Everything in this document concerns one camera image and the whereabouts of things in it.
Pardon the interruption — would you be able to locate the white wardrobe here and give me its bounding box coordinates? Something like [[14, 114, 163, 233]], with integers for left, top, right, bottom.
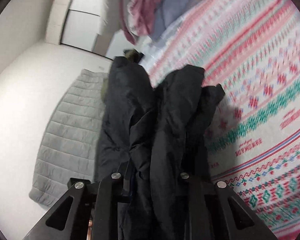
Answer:
[[61, 0, 126, 59]]

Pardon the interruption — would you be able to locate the grey quilted headboard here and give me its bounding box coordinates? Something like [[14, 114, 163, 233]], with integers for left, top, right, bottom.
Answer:
[[29, 69, 108, 207]]

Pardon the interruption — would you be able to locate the pink folded blanket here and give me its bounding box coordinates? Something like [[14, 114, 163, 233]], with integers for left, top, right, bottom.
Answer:
[[120, 0, 162, 45]]

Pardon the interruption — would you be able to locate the black quilted coat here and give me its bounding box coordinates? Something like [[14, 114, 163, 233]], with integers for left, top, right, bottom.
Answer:
[[94, 57, 224, 239]]

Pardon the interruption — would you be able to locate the patterned pink green blanket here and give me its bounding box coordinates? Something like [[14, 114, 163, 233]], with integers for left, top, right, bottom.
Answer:
[[142, 0, 300, 239]]

